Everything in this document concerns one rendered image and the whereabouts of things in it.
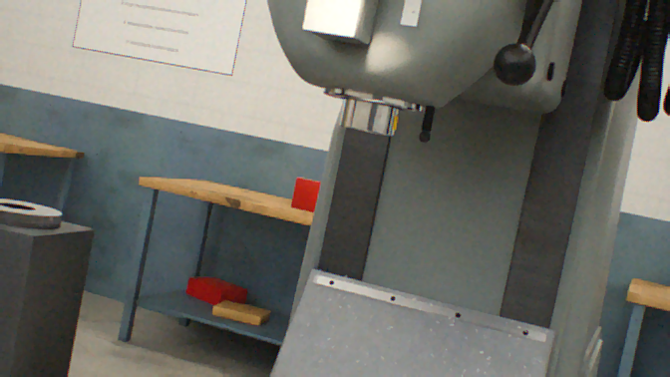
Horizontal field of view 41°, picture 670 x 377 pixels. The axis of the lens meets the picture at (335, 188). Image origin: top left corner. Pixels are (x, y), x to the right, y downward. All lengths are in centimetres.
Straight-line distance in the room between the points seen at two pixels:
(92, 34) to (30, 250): 525
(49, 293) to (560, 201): 58
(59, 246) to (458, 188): 48
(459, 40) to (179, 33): 511
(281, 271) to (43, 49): 224
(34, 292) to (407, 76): 43
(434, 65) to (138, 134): 518
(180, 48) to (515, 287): 477
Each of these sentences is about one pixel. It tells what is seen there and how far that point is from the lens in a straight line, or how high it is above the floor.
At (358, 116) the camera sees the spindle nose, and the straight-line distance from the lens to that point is 74.
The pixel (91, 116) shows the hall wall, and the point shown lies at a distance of 602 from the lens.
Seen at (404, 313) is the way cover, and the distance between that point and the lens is 112.
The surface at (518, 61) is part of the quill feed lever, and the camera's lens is 64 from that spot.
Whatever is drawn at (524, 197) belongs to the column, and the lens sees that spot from 110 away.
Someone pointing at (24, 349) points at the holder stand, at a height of 101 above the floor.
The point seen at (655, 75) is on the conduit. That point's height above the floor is 139.
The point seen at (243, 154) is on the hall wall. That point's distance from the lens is 545.
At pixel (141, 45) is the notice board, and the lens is 589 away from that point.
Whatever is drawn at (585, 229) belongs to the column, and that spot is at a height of 122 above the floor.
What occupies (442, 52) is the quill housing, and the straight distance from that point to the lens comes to 68.
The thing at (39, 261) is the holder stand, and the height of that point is 110.
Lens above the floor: 127
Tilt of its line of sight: 3 degrees down
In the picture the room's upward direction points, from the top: 11 degrees clockwise
